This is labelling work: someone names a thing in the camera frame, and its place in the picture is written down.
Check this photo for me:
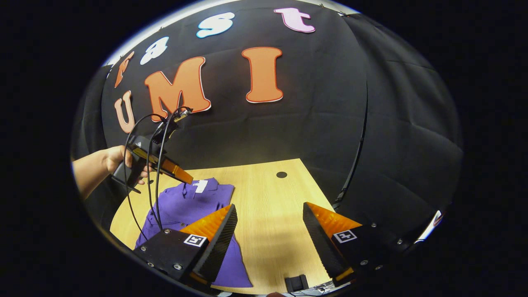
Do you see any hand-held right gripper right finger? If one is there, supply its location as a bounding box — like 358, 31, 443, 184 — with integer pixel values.
302, 202, 413, 288

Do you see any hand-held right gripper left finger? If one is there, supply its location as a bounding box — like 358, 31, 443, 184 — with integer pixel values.
132, 203, 238, 287

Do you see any purple button shirt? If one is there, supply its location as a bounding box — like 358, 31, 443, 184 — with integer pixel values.
135, 177, 253, 288

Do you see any small black stand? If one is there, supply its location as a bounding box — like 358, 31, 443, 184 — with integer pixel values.
285, 274, 309, 293

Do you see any black backdrop stand pole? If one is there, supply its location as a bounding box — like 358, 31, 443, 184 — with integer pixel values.
333, 82, 368, 203

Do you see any white-edged monitor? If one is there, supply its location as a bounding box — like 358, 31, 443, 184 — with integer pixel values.
415, 210, 443, 244

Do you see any black backdrop cloth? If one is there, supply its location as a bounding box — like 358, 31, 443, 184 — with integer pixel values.
72, 0, 463, 244

